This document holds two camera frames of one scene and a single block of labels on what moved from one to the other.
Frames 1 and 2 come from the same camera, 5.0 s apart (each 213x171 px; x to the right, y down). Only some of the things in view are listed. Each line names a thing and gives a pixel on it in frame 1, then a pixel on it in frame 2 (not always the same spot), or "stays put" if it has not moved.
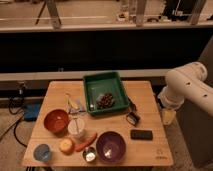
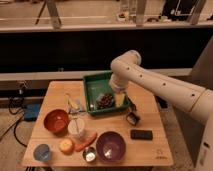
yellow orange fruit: x=66 y=146 stays put
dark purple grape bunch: x=105 y=100 stays put
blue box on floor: x=31 y=110 stays put
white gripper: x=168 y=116 -> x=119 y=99
